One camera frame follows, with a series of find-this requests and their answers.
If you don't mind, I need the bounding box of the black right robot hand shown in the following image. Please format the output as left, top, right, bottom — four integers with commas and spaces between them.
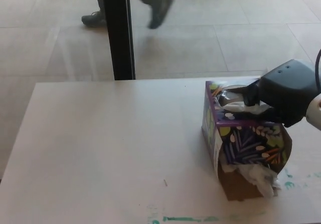
227, 59, 321, 129

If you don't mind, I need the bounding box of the white tissue sheet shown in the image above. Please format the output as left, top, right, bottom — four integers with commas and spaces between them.
224, 100, 267, 117

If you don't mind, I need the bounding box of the purple floral tissue box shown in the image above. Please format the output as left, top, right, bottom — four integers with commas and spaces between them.
201, 77, 293, 201

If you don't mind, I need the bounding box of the crumpled white tissue bundle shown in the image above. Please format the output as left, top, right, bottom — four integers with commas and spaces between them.
220, 162, 283, 197

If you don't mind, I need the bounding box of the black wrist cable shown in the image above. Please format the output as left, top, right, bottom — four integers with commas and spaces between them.
314, 48, 321, 96

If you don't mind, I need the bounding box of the black window frame post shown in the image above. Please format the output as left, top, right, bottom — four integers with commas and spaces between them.
100, 0, 136, 80

